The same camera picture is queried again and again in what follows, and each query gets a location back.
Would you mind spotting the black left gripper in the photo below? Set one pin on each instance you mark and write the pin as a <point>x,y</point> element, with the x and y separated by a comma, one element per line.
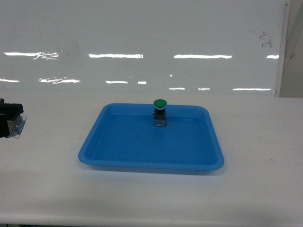
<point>8,112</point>

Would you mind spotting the red mushroom push button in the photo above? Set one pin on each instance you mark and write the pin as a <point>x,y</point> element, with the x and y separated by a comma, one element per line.
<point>16,126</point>

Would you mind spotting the blue plastic tray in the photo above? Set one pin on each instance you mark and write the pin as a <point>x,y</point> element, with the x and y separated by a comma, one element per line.
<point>124,137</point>

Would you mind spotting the green mushroom push button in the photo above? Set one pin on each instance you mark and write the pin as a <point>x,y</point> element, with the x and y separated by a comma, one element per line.
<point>159,112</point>

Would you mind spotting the white board metal frame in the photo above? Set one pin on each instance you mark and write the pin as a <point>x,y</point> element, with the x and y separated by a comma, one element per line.
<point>289,81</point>

